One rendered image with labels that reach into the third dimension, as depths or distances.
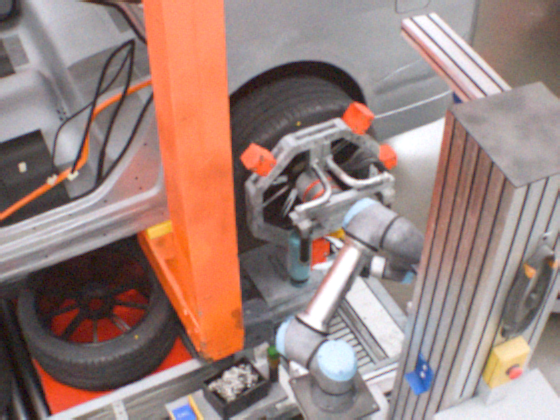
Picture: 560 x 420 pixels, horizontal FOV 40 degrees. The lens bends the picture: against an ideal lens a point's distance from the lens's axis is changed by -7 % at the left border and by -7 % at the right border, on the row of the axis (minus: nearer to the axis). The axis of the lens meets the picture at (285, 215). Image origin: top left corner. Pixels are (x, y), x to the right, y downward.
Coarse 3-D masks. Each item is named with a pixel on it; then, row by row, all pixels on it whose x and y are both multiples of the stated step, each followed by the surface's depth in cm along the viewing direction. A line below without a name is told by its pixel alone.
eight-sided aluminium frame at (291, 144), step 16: (320, 128) 290; (336, 128) 290; (288, 144) 285; (304, 144) 286; (320, 144) 290; (368, 144) 303; (288, 160) 287; (256, 176) 291; (272, 176) 289; (368, 176) 317; (256, 192) 290; (256, 208) 296; (256, 224) 302; (320, 224) 328; (272, 240) 313; (288, 240) 318
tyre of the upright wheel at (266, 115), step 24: (264, 96) 295; (288, 96) 293; (312, 96) 294; (336, 96) 300; (240, 120) 295; (264, 120) 289; (288, 120) 287; (312, 120) 292; (240, 144) 291; (264, 144) 288; (240, 168) 291; (240, 192) 299; (240, 216) 308
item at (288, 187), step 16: (304, 128) 293; (336, 144) 311; (352, 144) 320; (304, 160) 314; (336, 160) 334; (288, 176) 309; (336, 176) 333; (352, 176) 326; (272, 192) 314; (288, 192) 317; (272, 208) 330; (288, 208) 322; (272, 224) 321; (288, 224) 326
